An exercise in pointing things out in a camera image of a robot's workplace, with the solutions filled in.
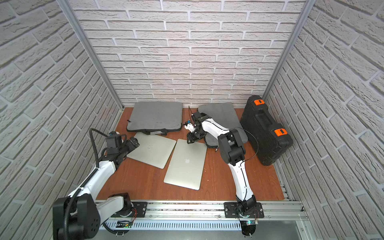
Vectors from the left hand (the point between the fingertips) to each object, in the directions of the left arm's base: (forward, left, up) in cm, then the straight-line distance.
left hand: (132, 140), depth 87 cm
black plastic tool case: (-6, -76, +10) cm, 77 cm away
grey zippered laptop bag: (+25, -8, -9) cm, 28 cm away
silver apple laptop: (-11, -32, -12) cm, 36 cm away
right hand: (+5, -36, -10) cm, 38 cm away
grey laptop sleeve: (+29, -59, -8) cm, 67 cm away
